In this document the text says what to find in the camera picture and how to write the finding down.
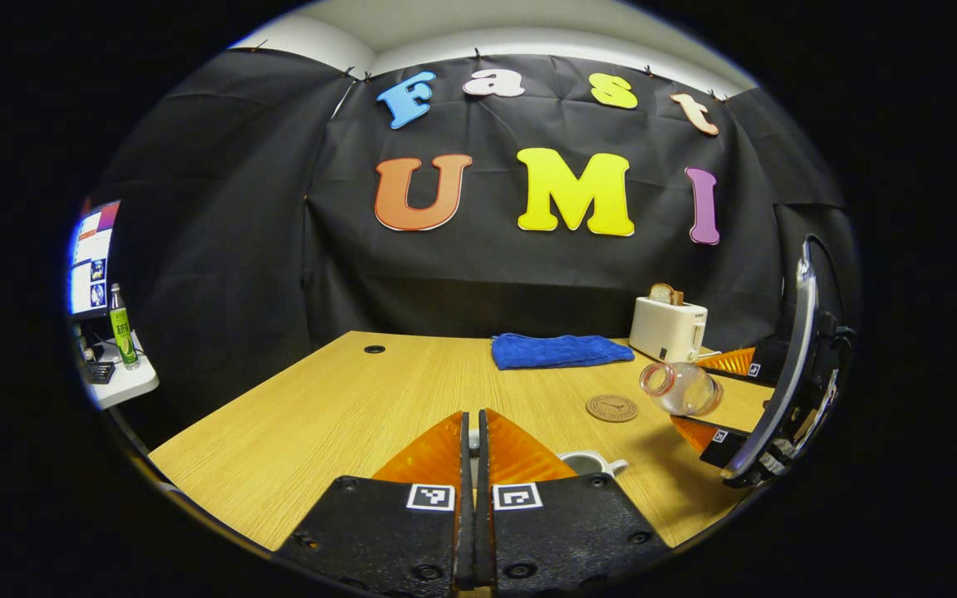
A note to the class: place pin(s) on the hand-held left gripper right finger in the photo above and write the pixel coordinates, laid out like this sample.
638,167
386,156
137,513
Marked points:
570,531

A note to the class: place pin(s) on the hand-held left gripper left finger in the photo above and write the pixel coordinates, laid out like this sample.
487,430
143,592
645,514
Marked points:
379,531

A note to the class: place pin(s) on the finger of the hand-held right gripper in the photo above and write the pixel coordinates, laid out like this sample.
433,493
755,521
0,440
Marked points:
723,448
765,361

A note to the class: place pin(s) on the clear plastic water bottle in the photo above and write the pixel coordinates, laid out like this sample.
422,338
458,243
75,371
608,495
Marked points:
686,389

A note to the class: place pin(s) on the white teacup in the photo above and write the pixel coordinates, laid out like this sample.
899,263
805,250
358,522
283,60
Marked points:
586,463

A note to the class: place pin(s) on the round brown coaster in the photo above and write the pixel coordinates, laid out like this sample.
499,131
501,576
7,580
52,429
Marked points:
611,408

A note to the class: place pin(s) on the green drink bottle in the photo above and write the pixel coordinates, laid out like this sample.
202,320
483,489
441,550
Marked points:
122,332

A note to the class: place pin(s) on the white toaster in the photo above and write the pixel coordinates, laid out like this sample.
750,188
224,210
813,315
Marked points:
665,330

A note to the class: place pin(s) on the toasted bread slice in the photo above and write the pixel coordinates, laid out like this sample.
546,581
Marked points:
666,294

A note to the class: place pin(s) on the blue folded towel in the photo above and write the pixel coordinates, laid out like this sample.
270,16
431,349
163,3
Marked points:
557,350

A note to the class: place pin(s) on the black backdrop cloth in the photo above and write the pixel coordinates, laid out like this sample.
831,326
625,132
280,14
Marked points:
487,266

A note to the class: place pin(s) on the white side table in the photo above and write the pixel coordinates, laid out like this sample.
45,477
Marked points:
125,384

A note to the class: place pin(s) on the small black device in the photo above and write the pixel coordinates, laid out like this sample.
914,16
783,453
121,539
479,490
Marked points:
100,372

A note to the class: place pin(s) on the computer monitor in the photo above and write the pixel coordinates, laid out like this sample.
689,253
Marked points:
95,262

